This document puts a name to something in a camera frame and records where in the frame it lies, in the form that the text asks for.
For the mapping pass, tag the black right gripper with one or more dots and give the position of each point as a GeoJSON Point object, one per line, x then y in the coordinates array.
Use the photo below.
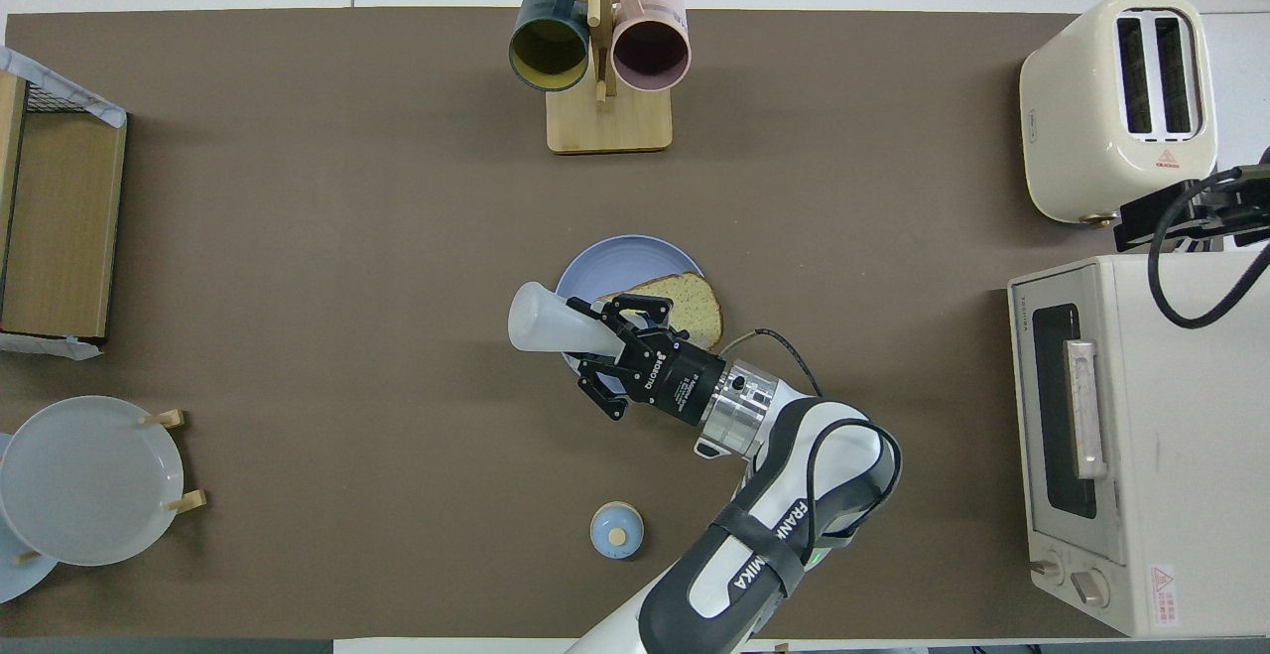
{"type": "Point", "coordinates": [1230, 202]}

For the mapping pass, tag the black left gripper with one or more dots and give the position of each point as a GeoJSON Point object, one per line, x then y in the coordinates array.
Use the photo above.
{"type": "Point", "coordinates": [675, 376]}

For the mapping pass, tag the slice of bread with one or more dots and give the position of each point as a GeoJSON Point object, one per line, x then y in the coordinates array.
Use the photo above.
{"type": "Point", "coordinates": [695, 312]}

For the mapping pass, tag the translucent squeeze bottle blue cap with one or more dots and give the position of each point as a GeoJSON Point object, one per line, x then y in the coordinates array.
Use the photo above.
{"type": "Point", "coordinates": [546, 322]}

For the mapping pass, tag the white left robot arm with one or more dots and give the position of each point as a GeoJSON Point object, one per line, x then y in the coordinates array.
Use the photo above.
{"type": "Point", "coordinates": [764, 525]}

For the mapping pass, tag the blue round plate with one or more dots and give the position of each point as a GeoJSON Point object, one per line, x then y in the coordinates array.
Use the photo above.
{"type": "Point", "coordinates": [625, 262]}

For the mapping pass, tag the wooden plate rack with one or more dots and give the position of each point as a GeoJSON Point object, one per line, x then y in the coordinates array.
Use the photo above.
{"type": "Point", "coordinates": [187, 501]}

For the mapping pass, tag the pale grey plate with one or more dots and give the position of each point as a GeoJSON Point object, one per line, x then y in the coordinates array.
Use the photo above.
{"type": "Point", "coordinates": [89, 480]}

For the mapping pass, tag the light blue plate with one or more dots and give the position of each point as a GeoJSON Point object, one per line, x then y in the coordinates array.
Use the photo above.
{"type": "Point", "coordinates": [15, 580]}

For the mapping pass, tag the cream two-slot toaster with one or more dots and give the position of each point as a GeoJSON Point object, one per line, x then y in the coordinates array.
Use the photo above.
{"type": "Point", "coordinates": [1072, 128]}

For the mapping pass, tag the wooden mug tree stand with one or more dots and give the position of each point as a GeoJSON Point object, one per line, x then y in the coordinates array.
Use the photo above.
{"type": "Point", "coordinates": [608, 123]}

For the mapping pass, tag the white toaster oven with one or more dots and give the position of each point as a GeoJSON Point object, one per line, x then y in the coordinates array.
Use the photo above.
{"type": "Point", "coordinates": [1181, 475]}

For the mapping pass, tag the pink mug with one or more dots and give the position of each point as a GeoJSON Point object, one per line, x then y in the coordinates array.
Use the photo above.
{"type": "Point", "coordinates": [650, 51]}

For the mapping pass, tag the dark teal mug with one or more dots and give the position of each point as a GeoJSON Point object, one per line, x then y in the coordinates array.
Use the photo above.
{"type": "Point", "coordinates": [549, 49]}

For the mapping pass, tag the brown table mat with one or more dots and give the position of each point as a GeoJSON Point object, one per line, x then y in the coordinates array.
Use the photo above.
{"type": "Point", "coordinates": [298, 237]}

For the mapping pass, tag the white paper piece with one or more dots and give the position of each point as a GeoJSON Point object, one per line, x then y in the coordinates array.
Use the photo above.
{"type": "Point", "coordinates": [45, 346]}

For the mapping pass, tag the white checkered cloth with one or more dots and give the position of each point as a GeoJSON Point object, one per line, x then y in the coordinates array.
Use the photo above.
{"type": "Point", "coordinates": [60, 88]}

